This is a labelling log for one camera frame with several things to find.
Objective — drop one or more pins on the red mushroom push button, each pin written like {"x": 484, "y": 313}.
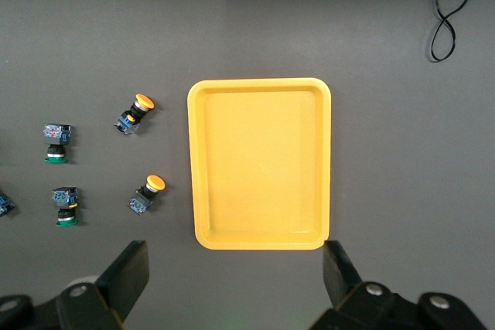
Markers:
{"x": 3, "y": 204}

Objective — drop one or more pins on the yellow plastic tray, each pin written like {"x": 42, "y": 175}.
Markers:
{"x": 263, "y": 167}

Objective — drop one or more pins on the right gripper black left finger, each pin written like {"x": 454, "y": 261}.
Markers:
{"x": 123, "y": 276}

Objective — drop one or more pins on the green mushroom push button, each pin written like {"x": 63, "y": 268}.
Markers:
{"x": 63, "y": 196}
{"x": 56, "y": 135}

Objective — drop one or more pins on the yellow mushroom push button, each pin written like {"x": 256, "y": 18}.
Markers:
{"x": 155, "y": 183}
{"x": 144, "y": 101}

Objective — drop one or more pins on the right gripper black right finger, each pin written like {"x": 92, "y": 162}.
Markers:
{"x": 348, "y": 291}

